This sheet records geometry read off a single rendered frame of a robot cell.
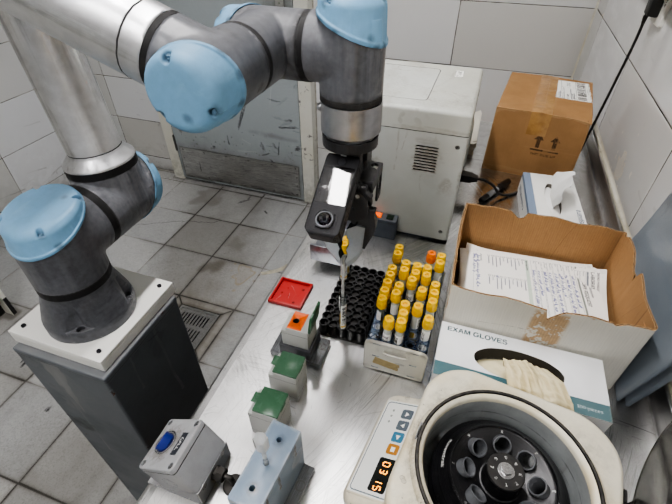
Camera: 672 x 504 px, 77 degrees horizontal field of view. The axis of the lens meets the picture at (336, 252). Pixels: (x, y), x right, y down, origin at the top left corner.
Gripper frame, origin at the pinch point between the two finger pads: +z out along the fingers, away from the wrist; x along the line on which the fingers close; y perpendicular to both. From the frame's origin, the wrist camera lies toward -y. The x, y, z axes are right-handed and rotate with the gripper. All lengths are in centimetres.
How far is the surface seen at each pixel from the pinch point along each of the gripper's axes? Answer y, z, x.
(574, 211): 45, 12, -41
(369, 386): -8.8, 17.5, -7.3
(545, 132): 68, 4, -33
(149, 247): 91, 105, 138
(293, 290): 7.2, 17.3, 12.5
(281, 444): -25.8, 7.6, -0.2
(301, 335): -7.6, 10.6, 4.6
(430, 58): 164, 16, 8
